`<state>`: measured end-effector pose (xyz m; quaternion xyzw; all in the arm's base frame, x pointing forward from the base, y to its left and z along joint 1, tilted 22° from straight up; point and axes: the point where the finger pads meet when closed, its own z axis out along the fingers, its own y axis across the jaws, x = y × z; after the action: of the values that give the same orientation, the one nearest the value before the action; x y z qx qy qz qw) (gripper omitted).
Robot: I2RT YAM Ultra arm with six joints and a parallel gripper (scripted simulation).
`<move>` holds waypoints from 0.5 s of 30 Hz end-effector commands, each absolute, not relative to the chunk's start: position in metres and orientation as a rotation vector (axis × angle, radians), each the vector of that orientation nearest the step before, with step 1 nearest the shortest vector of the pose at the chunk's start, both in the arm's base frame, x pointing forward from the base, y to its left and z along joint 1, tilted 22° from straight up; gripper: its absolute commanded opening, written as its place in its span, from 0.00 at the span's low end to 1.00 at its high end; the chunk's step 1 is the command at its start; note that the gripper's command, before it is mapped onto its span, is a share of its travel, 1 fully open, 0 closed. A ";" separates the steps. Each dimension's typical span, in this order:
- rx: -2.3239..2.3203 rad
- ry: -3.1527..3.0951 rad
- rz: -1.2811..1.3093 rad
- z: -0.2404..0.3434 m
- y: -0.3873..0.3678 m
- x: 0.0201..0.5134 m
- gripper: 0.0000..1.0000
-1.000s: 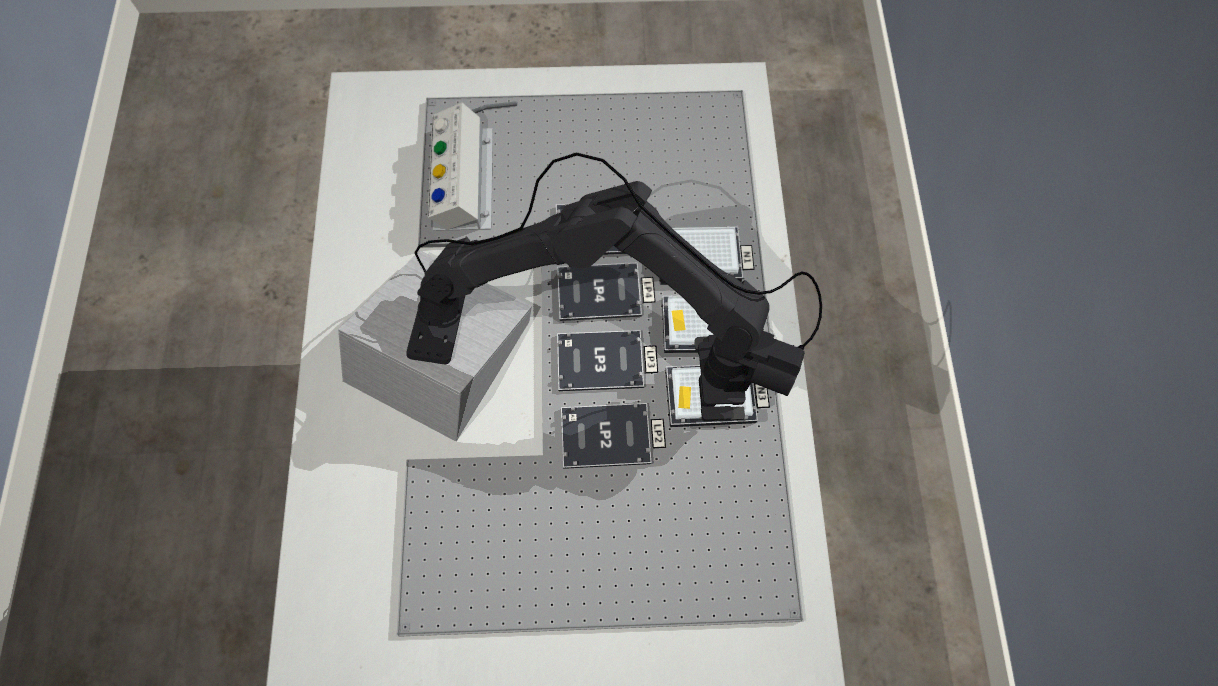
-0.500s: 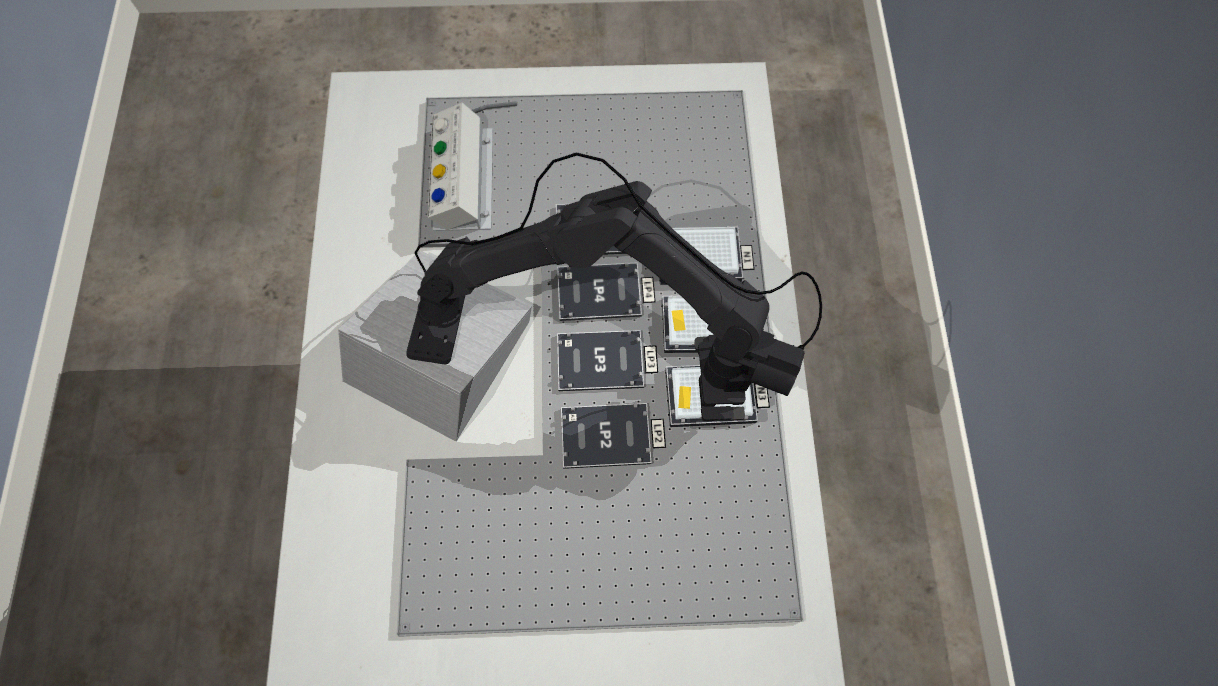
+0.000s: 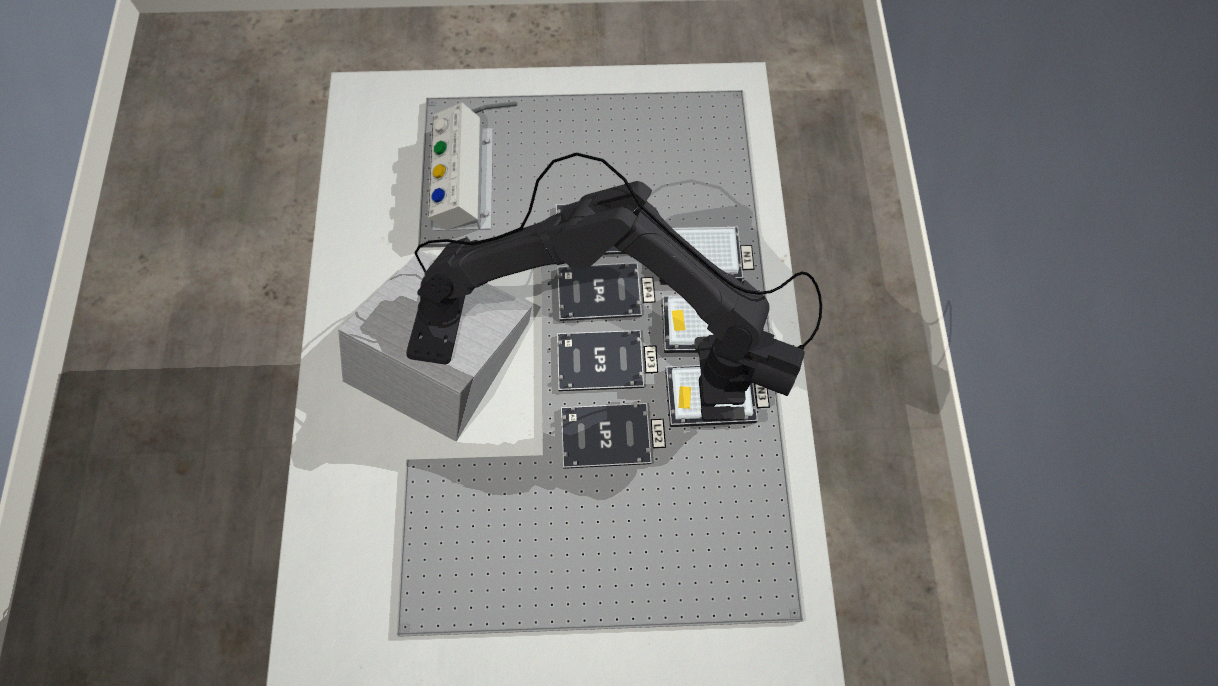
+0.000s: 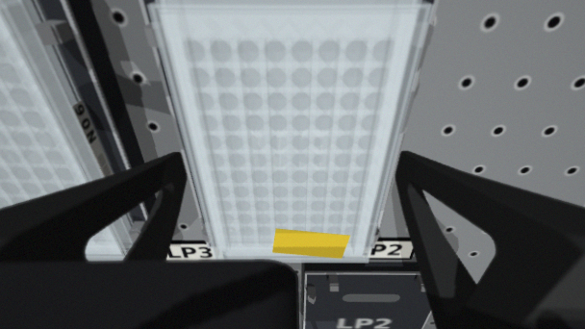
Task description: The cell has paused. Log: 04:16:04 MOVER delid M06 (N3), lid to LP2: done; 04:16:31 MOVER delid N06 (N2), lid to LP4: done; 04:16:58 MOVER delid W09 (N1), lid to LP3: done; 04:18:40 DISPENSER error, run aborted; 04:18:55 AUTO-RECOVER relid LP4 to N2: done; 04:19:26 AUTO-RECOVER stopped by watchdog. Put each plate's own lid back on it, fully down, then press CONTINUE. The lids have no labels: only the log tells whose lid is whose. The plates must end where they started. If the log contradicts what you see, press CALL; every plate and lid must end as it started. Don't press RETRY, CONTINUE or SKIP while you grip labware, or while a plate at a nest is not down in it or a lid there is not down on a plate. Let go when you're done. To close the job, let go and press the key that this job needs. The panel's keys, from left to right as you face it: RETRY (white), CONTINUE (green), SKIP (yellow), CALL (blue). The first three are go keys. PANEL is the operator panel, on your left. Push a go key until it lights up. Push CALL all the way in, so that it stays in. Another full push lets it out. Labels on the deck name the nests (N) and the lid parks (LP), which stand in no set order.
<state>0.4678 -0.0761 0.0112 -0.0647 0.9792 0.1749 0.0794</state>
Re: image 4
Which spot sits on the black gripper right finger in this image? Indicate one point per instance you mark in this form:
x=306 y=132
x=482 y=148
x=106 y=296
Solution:
x=538 y=271

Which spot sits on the grey perforated base plate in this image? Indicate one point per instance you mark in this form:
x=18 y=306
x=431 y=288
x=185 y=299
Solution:
x=501 y=95

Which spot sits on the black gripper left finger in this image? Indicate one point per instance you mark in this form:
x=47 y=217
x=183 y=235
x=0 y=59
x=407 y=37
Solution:
x=57 y=227

